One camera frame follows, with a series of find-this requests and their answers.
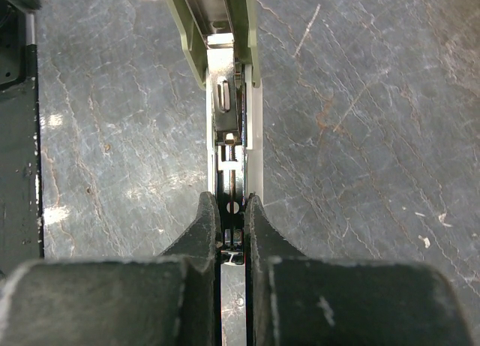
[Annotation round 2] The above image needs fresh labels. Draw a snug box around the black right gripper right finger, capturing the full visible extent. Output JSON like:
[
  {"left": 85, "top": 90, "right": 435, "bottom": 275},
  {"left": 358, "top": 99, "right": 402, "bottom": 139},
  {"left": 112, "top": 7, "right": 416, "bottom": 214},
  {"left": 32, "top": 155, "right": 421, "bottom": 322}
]
[{"left": 244, "top": 195, "right": 473, "bottom": 345}]

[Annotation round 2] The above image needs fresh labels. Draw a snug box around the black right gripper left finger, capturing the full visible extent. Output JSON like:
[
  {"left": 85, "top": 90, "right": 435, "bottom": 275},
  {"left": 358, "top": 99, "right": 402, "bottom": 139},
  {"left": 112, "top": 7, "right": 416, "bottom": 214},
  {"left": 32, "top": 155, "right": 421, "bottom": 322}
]
[{"left": 1, "top": 192, "right": 221, "bottom": 345}]

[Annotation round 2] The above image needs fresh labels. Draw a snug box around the green white stapler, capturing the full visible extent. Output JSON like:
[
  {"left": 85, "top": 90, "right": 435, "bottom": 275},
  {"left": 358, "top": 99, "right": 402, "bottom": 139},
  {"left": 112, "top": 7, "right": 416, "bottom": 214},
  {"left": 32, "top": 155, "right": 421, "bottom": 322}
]
[{"left": 159, "top": 0, "right": 266, "bottom": 346}]

